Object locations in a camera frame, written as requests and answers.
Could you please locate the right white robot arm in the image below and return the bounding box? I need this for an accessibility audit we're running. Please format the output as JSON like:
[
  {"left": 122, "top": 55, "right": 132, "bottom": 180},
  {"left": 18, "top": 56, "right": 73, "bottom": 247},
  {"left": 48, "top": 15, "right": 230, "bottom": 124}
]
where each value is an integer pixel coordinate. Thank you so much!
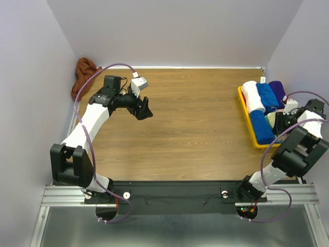
[{"left": 235, "top": 99, "right": 328, "bottom": 202}]

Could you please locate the green cream patterned towel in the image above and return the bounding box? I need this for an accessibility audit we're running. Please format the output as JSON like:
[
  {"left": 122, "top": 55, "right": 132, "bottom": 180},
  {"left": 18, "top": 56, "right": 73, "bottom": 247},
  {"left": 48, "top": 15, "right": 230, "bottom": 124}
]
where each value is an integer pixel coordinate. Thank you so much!
[{"left": 265, "top": 112, "right": 276, "bottom": 135}]

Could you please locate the aluminium frame rail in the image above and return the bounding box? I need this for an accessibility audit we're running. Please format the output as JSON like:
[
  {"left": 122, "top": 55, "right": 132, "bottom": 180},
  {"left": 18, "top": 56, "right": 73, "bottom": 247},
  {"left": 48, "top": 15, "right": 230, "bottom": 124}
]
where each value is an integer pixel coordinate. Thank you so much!
[{"left": 32, "top": 181, "right": 317, "bottom": 246}]

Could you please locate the blue teal rolled towel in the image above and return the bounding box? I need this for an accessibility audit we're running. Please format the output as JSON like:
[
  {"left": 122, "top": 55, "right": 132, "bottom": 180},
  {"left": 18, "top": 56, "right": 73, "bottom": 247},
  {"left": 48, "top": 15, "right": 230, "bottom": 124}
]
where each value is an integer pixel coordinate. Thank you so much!
[{"left": 249, "top": 110, "right": 275, "bottom": 145}]

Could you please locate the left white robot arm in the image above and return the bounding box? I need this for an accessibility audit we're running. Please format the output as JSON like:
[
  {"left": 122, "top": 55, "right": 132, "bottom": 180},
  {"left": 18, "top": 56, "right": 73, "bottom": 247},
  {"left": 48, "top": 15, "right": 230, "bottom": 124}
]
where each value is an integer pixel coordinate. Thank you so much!
[{"left": 50, "top": 87, "right": 153, "bottom": 203}]

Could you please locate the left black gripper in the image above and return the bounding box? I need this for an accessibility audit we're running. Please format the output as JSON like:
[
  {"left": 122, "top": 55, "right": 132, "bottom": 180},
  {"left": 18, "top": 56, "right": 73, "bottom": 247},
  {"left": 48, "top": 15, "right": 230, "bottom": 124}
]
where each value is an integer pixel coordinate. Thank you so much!
[{"left": 115, "top": 85, "right": 153, "bottom": 120}]

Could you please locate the brown towel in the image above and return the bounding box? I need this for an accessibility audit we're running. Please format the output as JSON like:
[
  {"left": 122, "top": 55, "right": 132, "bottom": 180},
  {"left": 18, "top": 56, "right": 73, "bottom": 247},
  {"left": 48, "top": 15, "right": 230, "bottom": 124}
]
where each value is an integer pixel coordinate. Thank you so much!
[{"left": 71, "top": 58, "right": 102, "bottom": 100}]

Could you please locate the white rolled towel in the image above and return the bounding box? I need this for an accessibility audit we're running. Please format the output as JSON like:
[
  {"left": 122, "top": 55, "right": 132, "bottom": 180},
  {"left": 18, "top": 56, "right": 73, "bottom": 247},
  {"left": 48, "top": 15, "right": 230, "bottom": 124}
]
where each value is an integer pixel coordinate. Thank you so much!
[{"left": 242, "top": 81, "right": 265, "bottom": 113}]

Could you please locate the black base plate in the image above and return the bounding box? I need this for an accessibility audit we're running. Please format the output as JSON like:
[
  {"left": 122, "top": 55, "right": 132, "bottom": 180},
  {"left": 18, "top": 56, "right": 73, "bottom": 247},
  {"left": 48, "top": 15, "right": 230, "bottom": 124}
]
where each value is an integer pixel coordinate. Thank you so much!
[{"left": 84, "top": 181, "right": 268, "bottom": 216}]

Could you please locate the yellow plastic tray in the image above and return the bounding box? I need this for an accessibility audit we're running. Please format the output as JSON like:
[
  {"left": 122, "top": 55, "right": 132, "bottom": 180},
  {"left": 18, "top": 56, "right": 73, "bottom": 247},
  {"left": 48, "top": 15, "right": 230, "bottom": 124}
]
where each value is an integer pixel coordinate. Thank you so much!
[{"left": 237, "top": 86, "right": 275, "bottom": 150}]

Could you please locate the purple rolled towel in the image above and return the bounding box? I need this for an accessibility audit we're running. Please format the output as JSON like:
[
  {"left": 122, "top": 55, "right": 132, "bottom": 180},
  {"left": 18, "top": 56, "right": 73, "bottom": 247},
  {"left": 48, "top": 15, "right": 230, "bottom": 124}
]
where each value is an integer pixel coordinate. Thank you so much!
[{"left": 269, "top": 81, "right": 286, "bottom": 109}]

